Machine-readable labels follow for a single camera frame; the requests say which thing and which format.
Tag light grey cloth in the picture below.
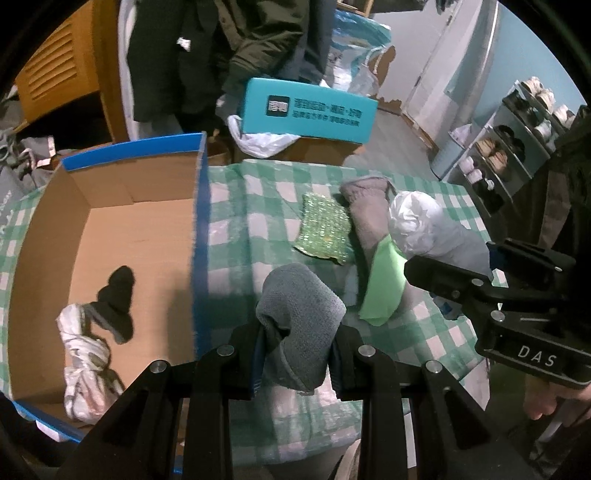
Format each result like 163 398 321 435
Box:
389 191 493 280

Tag green and white cloth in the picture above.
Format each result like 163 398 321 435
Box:
360 234 407 327

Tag brown grey sweatpants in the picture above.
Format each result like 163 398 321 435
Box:
338 174 399 296

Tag green glitter sponge cloth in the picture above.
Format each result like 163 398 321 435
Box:
294 193 353 265

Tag dark grey knit sock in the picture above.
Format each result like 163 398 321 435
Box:
256 263 346 393

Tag person right hand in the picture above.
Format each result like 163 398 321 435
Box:
523 375 590 420

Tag white patterned rolled cloth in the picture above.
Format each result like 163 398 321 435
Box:
56 304 124 425

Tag shoe rack with shoes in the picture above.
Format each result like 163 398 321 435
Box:
432 76 576 217

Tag black sock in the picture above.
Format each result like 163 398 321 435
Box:
87 265 135 345

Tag brown cardboard box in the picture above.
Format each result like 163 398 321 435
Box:
206 136 366 166

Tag green white checkered tablecloth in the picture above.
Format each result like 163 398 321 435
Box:
1 160 484 379

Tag white plastic bag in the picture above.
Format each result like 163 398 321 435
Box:
226 114 301 159

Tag blue cardboard box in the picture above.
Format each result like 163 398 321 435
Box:
1 134 207 440

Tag teal shoe box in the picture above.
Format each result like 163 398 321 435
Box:
242 78 378 144

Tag blue clear plastic bag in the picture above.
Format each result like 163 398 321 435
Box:
321 10 392 97

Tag olive green hanging jacket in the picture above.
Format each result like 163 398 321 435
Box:
215 0 337 97

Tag grey clothes pile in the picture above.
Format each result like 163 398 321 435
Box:
1 85 56 211

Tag black hanging jacket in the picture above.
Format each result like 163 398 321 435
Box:
127 1 233 133

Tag wooden louvered wardrobe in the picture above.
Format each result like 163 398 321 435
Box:
15 0 129 143

